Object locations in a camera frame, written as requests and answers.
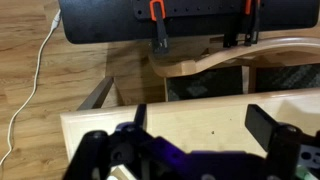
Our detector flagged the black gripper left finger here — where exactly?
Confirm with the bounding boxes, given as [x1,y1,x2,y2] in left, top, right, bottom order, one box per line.
[62,103,189,180]

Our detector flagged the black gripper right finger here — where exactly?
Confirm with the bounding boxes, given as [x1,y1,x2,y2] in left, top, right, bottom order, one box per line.
[244,103,320,180]

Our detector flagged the wooden chair with dark cushion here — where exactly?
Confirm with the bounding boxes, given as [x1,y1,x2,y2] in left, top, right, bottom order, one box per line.
[148,35,320,103]

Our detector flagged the orange handled bar clamp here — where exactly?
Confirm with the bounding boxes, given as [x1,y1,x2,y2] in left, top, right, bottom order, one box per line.
[149,0,169,56]
[222,0,262,48]

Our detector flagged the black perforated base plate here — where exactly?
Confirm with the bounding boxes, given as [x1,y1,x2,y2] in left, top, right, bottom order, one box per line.
[58,0,320,45]

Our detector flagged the white cable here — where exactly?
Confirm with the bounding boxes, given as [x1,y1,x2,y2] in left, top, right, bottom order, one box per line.
[0,9,63,168]

